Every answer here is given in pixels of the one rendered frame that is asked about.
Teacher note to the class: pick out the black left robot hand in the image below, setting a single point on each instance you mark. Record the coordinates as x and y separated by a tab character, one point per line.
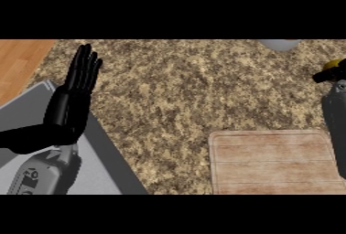
70	103

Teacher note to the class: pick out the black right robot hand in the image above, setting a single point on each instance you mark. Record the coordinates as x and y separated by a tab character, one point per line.
325	75

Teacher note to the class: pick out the yellow lemon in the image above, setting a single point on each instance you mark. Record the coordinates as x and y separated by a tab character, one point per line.
333	64

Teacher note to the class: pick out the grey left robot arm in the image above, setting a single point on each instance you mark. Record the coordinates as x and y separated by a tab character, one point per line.
44	173

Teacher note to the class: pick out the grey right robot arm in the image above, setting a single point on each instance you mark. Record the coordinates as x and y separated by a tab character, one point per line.
337	119

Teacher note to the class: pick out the grey pot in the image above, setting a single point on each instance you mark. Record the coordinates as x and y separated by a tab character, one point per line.
279	43

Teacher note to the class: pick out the wooden cutting board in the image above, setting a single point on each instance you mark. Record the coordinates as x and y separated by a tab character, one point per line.
275	163

